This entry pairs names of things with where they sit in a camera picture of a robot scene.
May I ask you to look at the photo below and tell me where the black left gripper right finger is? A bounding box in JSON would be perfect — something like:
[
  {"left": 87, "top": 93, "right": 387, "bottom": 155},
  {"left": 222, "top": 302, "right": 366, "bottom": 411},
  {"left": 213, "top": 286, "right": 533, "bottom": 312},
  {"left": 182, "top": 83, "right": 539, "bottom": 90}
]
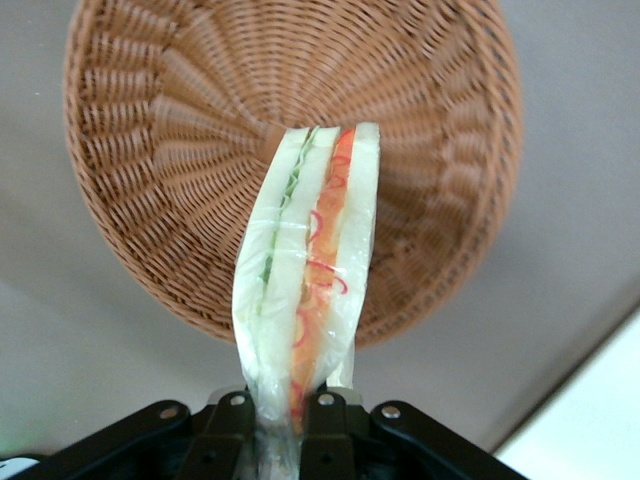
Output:
[{"left": 299, "top": 390, "right": 530, "bottom": 480}]

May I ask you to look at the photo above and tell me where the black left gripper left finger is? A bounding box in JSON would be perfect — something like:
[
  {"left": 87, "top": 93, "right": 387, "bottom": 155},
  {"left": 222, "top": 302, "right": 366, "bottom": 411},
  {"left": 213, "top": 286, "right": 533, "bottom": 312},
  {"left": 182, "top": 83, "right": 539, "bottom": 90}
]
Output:
[{"left": 37, "top": 391, "right": 261, "bottom": 480}]

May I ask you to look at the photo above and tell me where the plastic-wrapped triangle sandwich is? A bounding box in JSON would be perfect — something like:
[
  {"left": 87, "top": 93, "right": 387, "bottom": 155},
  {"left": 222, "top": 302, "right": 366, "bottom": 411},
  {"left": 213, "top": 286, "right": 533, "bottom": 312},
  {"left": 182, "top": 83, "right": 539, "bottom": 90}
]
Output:
[{"left": 231, "top": 121, "right": 382, "bottom": 480}]

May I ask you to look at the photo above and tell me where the white rectangular plastic tray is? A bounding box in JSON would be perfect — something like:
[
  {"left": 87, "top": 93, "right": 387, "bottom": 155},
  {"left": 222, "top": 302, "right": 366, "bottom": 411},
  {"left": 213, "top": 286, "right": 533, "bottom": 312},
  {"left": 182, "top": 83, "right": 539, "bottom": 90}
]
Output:
[{"left": 492, "top": 307, "right": 640, "bottom": 480}]

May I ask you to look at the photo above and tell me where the brown round wicker basket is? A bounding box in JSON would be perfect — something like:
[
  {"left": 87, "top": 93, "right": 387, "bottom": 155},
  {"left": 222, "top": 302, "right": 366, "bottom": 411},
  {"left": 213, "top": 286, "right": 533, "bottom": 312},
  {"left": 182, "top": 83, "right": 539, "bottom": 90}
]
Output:
[{"left": 63, "top": 0, "right": 525, "bottom": 350}]

